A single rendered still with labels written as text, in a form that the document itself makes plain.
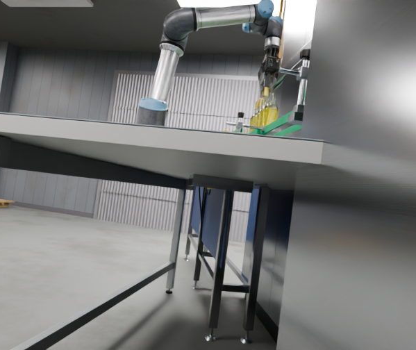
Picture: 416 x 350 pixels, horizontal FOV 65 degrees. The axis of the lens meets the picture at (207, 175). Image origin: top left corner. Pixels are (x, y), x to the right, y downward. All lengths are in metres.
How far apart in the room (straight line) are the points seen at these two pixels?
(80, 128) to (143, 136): 0.11
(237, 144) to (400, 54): 0.23
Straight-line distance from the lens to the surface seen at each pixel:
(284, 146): 0.48
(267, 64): 1.66
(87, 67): 6.12
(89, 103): 5.90
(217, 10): 1.56
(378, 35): 0.43
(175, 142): 0.50
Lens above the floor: 0.66
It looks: 3 degrees up
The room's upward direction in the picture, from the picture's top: 7 degrees clockwise
